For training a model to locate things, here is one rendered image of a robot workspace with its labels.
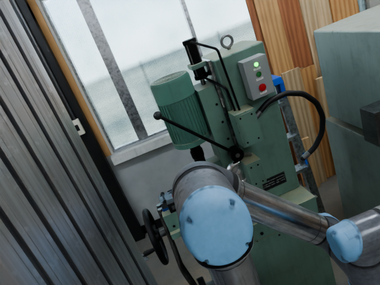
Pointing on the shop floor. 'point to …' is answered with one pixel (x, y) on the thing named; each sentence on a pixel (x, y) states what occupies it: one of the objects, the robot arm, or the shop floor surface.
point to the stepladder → (304, 167)
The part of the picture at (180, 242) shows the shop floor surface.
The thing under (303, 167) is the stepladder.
